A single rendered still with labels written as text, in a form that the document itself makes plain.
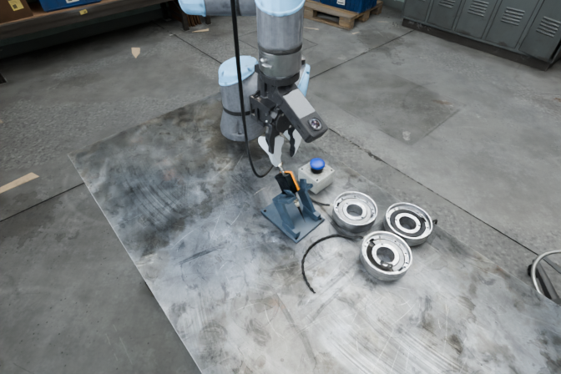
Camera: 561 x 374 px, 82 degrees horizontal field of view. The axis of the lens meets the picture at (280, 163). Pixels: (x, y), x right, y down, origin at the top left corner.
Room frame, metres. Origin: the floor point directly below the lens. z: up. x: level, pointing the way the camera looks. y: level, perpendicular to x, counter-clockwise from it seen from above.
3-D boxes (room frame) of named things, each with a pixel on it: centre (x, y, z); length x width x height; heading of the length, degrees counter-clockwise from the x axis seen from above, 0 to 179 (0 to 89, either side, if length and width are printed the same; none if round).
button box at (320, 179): (0.63, -0.09, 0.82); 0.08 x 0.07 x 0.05; 42
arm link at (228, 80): (0.88, 0.12, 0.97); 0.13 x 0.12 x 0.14; 88
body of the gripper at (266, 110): (0.54, 0.01, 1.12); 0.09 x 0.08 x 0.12; 43
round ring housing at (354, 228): (0.50, -0.18, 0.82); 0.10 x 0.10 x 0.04
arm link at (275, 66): (0.54, 0.00, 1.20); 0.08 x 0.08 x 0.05
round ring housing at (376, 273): (0.38, -0.23, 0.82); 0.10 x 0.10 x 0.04
